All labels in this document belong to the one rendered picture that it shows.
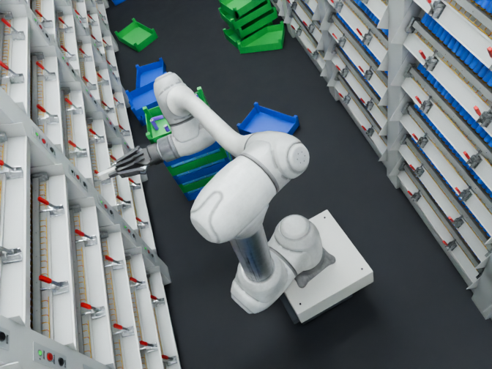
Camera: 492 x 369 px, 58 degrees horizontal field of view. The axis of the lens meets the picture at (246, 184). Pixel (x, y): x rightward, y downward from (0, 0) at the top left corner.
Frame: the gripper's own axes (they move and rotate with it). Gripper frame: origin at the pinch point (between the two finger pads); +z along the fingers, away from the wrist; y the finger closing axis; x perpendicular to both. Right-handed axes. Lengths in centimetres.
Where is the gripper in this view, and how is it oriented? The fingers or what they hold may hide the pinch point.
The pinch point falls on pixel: (108, 173)
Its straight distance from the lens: 165.8
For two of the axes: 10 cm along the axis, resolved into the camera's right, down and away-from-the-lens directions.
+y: -3.0, -7.3, 6.1
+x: -2.4, -5.6, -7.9
